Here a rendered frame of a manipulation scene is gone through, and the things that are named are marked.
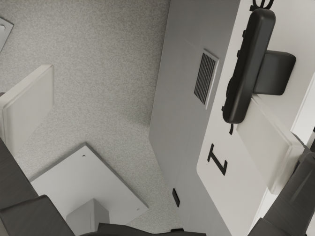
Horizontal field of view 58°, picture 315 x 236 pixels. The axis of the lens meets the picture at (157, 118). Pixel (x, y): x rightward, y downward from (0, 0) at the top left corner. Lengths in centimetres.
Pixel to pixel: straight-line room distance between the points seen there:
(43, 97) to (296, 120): 16
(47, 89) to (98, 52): 91
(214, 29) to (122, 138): 73
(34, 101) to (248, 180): 17
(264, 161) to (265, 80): 5
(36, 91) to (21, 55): 95
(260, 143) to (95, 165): 114
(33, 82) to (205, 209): 57
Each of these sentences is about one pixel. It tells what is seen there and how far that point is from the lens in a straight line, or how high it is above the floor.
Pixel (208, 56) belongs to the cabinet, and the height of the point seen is 47.
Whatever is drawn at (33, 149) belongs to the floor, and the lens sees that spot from 128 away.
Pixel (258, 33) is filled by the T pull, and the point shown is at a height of 91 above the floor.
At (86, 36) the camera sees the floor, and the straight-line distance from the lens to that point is 108.
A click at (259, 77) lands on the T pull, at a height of 91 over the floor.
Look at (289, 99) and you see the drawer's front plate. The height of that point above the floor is 92.
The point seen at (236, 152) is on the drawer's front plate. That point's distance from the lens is 26.
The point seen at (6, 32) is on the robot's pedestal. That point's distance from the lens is 110.
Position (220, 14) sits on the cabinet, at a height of 47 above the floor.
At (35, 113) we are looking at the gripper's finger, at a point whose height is 91.
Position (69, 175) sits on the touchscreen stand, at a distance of 131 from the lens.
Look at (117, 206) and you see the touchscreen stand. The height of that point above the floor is 4.
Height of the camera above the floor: 106
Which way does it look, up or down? 59 degrees down
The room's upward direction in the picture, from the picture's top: 154 degrees clockwise
